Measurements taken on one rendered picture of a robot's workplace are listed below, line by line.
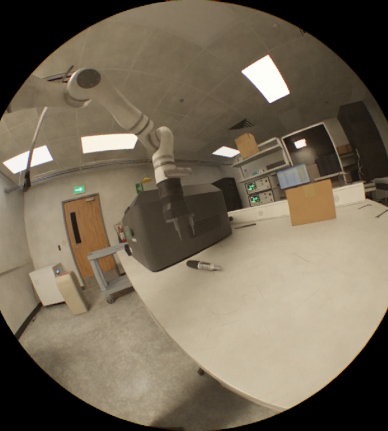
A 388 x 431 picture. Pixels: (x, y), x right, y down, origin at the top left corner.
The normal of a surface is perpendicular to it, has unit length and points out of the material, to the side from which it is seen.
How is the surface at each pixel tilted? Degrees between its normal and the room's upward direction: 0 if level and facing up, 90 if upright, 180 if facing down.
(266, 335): 0
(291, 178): 86
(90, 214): 90
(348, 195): 90
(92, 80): 117
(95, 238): 90
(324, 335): 0
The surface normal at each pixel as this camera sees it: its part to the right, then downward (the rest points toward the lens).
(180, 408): -0.26, -0.96
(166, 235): 0.59, -0.14
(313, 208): -0.70, 0.20
